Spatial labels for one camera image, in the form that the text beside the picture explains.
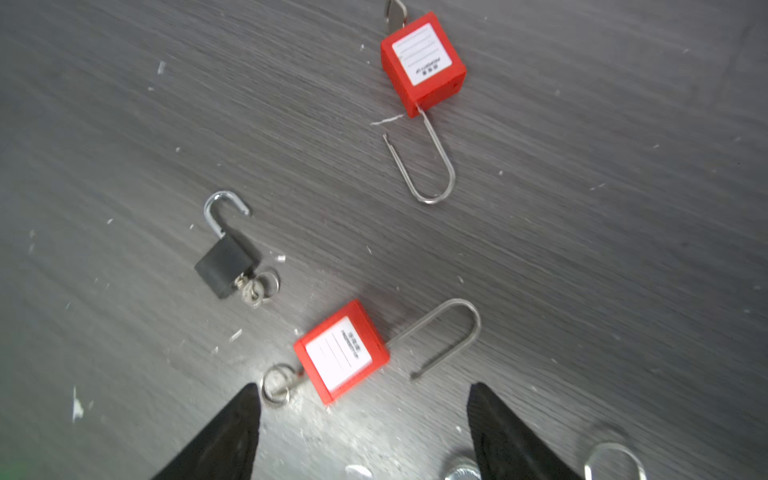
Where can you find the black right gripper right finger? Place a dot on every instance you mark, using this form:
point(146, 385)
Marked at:
point(504, 446)

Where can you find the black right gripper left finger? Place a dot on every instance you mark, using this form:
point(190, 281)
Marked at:
point(226, 447)

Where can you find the red padlock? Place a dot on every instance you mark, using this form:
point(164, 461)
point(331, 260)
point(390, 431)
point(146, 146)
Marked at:
point(346, 349)
point(424, 69)

